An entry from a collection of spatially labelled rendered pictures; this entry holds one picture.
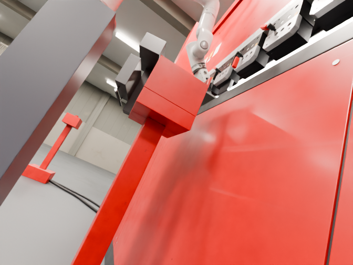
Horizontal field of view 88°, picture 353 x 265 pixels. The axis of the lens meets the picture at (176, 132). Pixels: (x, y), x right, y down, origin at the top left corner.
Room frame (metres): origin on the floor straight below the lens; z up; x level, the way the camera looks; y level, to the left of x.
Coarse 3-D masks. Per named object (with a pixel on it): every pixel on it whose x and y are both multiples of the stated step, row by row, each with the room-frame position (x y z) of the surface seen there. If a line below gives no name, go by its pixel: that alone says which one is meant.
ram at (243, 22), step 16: (256, 0) 0.89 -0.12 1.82; (272, 0) 0.70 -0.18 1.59; (288, 0) 0.57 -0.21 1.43; (240, 16) 1.06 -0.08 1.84; (256, 16) 0.80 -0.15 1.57; (272, 16) 0.65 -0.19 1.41; (224, 32) 1.27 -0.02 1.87; (240, 32) 0.94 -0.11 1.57; (224, 48) 1.10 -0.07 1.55; (240, 48) 0.85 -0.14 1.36; (208, 64) 1.32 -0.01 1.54
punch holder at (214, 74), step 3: (213, 72) 1.11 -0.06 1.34; (216, 72) 1.07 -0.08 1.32; (210, 75) 1.14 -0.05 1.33; (213, 75) 1.08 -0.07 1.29; (216, 75) 1.07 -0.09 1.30; (213, 78) 1.07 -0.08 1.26; (213, 81) 1.07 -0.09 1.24; (213, 84) 1.08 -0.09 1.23; (213, 87) 1.08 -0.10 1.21; (213, 90) 1.08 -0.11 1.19; (216, 90) 1.09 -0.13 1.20; (213, 93) 1.09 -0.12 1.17; (216, 93) 1.09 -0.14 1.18
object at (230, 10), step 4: (236, 0) 1.26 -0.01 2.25; (240, 0) 1.18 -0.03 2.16; (232, 4) 1.33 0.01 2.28; (236, 4) 1.22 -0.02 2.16; (232, 8) 1.27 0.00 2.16; (228, 12) 1.35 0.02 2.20; (232, 12) 1.30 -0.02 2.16; (224, 16) 1.41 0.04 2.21; (228, 16) 1.36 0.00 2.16; (220, 20) 1.51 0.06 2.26; (224, 20) 1.41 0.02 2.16; (216, 24) 1.59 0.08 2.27; (220, 24) 1.47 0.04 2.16; (216, 28) 1.54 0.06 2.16; (212, 32) 1.61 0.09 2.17
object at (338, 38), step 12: (348, 24) 0.22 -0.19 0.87; (336, 36) 0.24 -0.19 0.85; (348, 36) 0.22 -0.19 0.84; (312, 48) 0.28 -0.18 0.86; (324, 48) 0.25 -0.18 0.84; (288, 60) 0.33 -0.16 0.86; (300, 60) 0.30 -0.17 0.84; (264, 72) 0.39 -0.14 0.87; (276, 72) 0.35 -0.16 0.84; (240, 84) 0.49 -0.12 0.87; (252, 84) 0.43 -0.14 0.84; (228, 96) 0.53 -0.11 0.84; (204, 108) 0.69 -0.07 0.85
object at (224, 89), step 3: (228, 81) 0.91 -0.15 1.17; (231, 81) 0.88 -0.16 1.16; (225, 84) 0.93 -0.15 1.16; (228, 84) 0.89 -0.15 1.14; (231, 84) 0.89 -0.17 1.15; (222, 87) 0.95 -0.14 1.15; (225, 87) 0.91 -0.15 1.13; (228, 87) 0.88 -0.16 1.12; (231, 87) 0.89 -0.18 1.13; (219, 90) 0.98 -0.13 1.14; (222, 90) 0.93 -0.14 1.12; (225, 90) 0.90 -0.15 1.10; (228, 90) 0.89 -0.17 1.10; (219, 93) 0.96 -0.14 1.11; (222, 93) 0.93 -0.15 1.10
